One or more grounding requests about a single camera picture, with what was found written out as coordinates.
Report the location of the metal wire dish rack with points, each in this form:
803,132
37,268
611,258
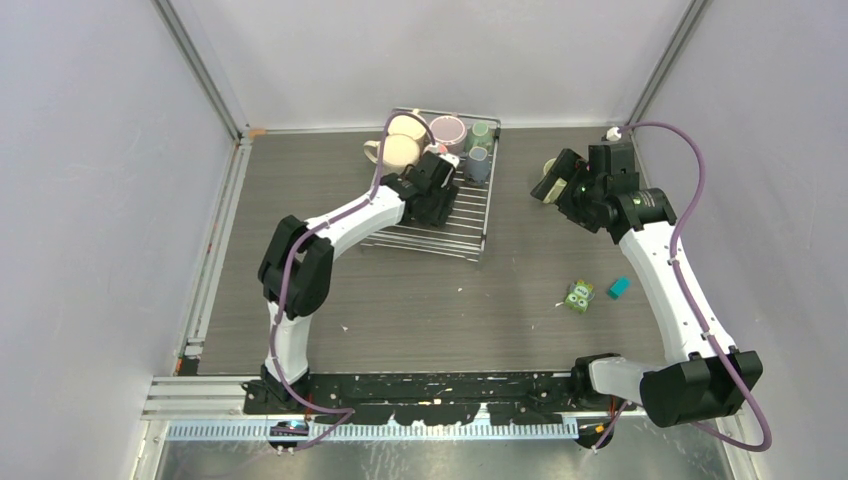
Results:
464,235

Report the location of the small blue grey cup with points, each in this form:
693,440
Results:
477,166

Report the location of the aluminium front rail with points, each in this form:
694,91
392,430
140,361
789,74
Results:
212,409

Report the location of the cream mug back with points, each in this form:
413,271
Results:
410,124

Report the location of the light green mug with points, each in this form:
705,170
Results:
548,169

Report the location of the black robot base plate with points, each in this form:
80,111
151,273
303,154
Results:
520,398

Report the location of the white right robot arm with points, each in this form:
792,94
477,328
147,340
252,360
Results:
704,374

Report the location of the cream mug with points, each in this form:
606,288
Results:
398,150
410,124

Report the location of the teal toy block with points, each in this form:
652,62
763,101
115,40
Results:
619,288

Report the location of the cream mug front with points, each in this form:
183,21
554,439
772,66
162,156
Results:
398,150

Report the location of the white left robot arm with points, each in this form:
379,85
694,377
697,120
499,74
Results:
296,270

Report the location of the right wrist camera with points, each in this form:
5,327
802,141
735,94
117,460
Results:
613,134

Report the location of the small sage green cup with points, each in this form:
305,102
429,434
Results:
481,135

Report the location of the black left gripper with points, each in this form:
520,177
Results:
437,218

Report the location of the mauve pink mug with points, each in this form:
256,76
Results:
450,131

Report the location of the green toy monster block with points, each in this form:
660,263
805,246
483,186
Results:
579,296

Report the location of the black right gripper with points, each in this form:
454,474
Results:
572,168

